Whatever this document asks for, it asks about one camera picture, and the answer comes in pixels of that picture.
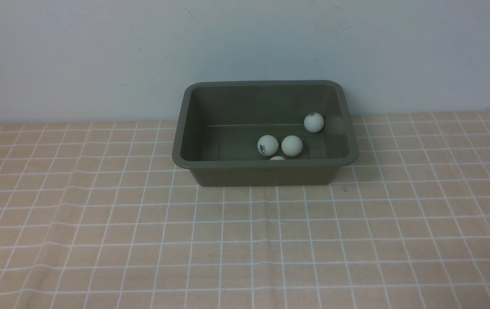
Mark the checkered beige tablecloth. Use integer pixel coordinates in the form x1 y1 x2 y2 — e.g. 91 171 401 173
0 112 490 309

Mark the olive green plastic bin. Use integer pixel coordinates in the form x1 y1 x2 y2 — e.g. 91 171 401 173
172 80 360 187

